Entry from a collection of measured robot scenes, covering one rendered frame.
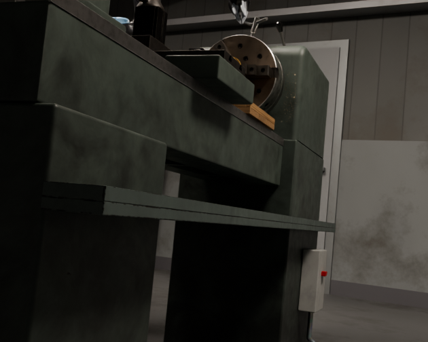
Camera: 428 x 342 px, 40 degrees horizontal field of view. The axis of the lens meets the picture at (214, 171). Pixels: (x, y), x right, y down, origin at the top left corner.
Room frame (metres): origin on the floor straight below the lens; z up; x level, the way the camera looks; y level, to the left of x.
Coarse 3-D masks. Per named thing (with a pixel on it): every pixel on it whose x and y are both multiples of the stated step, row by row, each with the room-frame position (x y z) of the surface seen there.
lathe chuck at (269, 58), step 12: (240, 36) 2.20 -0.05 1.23; (228, 48) 2.22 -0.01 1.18; (240, 48) 2.20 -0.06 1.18; (252, 48) 2.18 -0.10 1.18; (264, 48) 2.17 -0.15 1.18; (240, 60) 2.20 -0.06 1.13; (252, 60) 2.18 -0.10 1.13; (264, 60) 2.17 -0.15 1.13; (276, 60) 2.17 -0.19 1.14; (264, 84) 2.16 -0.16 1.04; (276, 84) 2.16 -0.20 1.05; (264, 96) 2.16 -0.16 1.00; (276, 96) 2.22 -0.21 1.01; (264, 108) 2.22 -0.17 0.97
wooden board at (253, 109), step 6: (240, 108) 1.82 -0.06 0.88; (246, 108) 1.82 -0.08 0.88; (252, 108) 1.83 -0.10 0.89; (258, 108) 1.89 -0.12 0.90; (252, 114) 1.84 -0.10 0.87; (258, 114) 1.90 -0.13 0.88; (264, 114) 1.97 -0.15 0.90; (258, 120) 1.92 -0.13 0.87; (264, 120) 1.97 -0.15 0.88; (270, 120) 2.04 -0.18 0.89; (270, 126) 2.05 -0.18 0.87
